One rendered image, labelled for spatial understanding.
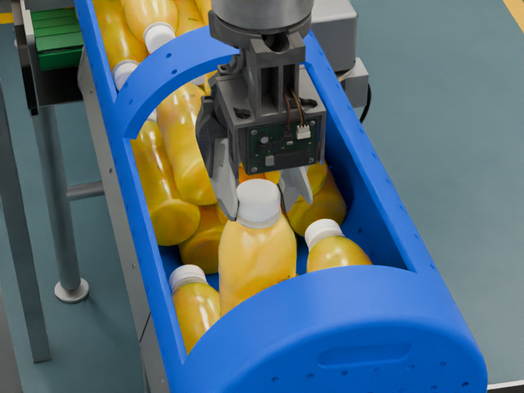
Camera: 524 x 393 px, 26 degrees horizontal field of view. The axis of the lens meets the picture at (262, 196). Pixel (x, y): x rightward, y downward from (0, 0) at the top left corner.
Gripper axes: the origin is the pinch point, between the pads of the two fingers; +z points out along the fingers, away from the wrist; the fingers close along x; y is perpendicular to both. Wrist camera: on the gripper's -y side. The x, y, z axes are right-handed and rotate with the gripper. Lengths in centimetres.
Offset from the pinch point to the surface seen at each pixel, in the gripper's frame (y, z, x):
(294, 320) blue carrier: 9.5, 5.7, 0.7
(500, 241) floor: -112, 128, 89
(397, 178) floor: -141, 128, 73
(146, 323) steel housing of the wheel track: -25.9, 41.0, -8.0
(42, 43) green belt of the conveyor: -89, 39, -14
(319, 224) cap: -12.9, 16.8, 9.9
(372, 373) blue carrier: 11.4, 12.3, 7.3
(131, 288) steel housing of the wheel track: -34, 43, -9
